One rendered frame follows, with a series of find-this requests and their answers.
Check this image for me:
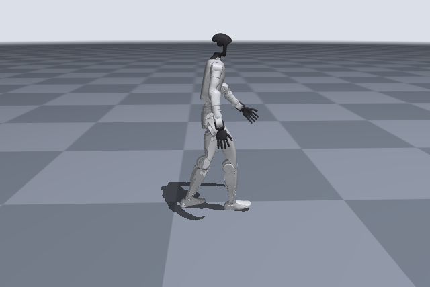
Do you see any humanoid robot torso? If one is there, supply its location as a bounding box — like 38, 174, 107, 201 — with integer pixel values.
200, 58, 225, 129

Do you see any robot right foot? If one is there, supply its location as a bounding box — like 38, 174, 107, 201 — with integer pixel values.
224, 200, 251, 210

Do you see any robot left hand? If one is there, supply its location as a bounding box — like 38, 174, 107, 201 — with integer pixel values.
237, 102, 259, 123

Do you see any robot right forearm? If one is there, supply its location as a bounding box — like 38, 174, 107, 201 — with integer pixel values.
210, 90, 223, 128

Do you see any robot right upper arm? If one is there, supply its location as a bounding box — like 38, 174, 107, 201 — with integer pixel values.
208, 63, 223, 100

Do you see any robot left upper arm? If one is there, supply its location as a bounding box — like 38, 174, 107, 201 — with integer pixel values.
220, 83, 228, 94

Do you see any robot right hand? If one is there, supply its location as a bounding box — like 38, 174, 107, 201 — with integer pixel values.
214, 120, 232, 149

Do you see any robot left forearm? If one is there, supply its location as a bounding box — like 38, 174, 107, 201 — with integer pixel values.
224, 88, 243, 110

